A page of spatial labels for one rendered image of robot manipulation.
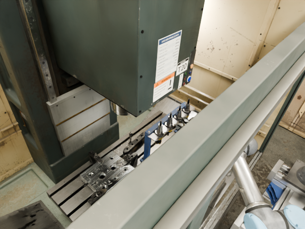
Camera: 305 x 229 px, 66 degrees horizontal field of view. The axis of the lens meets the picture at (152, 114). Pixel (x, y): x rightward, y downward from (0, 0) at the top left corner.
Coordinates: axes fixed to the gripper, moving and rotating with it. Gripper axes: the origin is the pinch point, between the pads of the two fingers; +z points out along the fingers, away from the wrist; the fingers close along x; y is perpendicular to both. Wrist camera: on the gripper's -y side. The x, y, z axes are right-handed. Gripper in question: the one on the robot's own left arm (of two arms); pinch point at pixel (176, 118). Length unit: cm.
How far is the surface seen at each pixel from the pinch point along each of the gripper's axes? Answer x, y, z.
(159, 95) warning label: -40, -49, -10
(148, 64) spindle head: -50, -69, -9
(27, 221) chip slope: -109, 51, 38
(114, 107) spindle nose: -52, -36, 10
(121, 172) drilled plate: -52, 21, 6
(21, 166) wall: -89, 57, 89
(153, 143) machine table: -9.6, 30.2, 11.9
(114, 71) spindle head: -56, -62, 4
